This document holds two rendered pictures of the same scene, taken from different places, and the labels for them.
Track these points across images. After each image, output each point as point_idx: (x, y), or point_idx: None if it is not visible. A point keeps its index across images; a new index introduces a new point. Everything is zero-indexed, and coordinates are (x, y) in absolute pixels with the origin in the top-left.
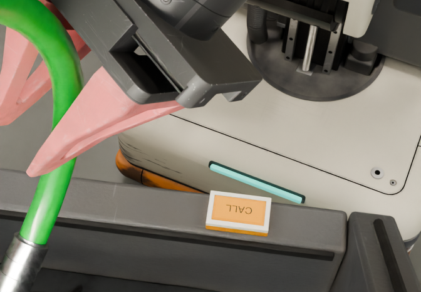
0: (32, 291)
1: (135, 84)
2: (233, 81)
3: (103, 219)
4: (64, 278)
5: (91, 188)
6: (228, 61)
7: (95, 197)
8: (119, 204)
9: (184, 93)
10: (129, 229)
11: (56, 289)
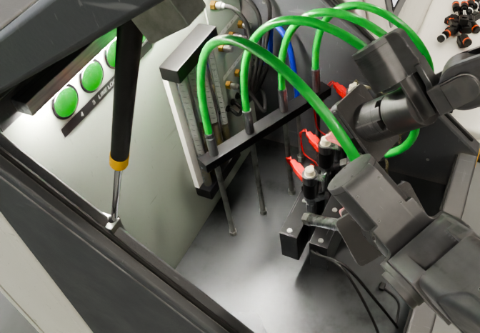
0: (400, 309)
1: (343, 209)
2: (346, 241)
3: (411, 319)
4: (405, 324)
5: (428, 316)
6: (358, 245)
7: (423, 317)
8: (418, 327)
9: (336, 219)
10: (404, 330)
11: (400, 319)
